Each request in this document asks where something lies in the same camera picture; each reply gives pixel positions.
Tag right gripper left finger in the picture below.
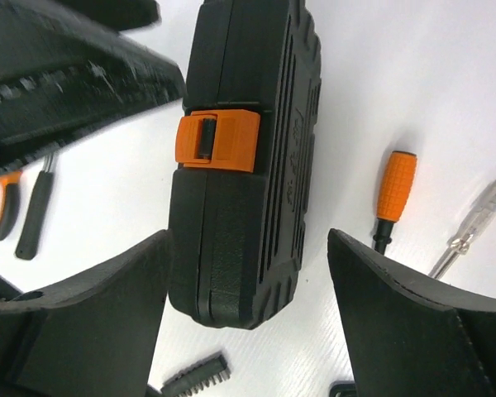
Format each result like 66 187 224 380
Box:
0 231 173 396

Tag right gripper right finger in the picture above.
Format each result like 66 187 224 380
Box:
327 229 496 396

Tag black plastic tool case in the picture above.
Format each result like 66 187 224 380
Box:
169 1 322 330

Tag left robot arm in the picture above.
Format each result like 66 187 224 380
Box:
0 1 186 176

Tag black bit holder strip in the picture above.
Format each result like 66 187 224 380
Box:
160 353 231 397

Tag claw hammer black handle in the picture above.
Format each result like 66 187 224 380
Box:
15 154 57 261

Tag orange handled screwdriver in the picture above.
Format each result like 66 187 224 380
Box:
373 151 417 255

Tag orange handled pliers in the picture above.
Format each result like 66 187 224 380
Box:
0 170 22 241

